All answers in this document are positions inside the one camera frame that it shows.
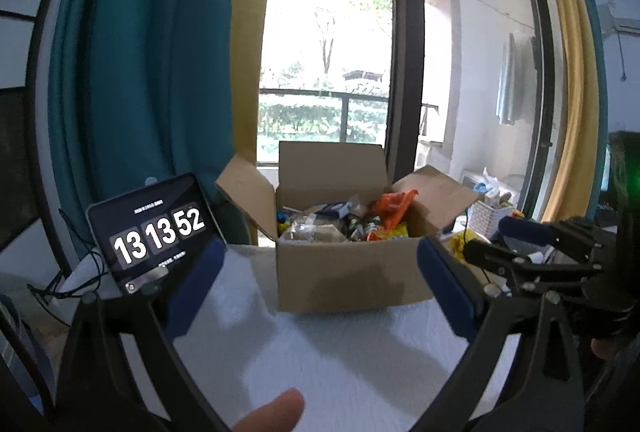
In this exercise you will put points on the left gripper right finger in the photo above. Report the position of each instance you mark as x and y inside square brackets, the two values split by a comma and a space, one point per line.
[543, 391]

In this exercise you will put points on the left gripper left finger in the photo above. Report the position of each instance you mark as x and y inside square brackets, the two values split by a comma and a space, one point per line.
[96, 387]

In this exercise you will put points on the person's thumb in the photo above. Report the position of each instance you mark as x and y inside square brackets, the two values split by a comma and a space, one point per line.
[280, 415]

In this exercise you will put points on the white plastic basket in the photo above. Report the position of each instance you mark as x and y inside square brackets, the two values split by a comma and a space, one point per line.
[484, 219]

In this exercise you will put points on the yellow packet beside box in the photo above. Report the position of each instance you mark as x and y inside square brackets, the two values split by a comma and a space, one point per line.
[456, 242]

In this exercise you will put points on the black tablet showing clock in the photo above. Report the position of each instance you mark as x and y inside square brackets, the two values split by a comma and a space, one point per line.
[145, 234]

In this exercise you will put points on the grey hanging shirt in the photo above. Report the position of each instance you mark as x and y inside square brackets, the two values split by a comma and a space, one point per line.
[517, 77]

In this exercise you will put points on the orange snack bag in box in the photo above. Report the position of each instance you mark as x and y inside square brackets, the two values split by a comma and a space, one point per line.
[386, 219]

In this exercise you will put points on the brown cardboard box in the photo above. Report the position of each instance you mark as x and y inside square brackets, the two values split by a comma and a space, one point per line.
[324, 271]

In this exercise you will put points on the black balcony railing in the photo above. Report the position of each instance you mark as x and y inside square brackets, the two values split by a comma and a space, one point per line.
[320, 115]

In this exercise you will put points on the teal curtain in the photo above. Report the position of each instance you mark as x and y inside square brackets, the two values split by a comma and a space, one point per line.
[140, 90]

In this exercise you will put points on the yellow curtain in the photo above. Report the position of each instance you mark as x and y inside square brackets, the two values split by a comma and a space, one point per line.
[247, 30]

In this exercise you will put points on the black window frame post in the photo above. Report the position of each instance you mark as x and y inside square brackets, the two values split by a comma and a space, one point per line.
[406, 82]

